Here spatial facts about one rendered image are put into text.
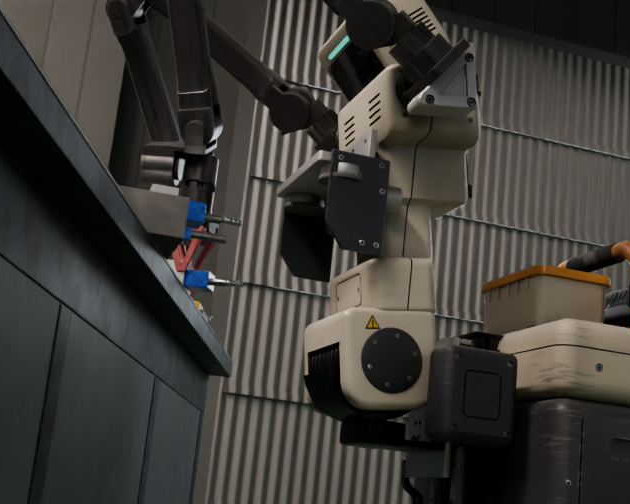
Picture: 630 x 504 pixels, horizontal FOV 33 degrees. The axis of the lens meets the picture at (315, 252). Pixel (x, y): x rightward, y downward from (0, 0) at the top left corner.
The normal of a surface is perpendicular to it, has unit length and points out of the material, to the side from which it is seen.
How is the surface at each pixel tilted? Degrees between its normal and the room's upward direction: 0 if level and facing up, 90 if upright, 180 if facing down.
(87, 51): 90
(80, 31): 90
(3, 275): 90
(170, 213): 90
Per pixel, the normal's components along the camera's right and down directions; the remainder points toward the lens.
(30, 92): 0.99, 0.10
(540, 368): -0.94, -0.17
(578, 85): 0.31, -0.19
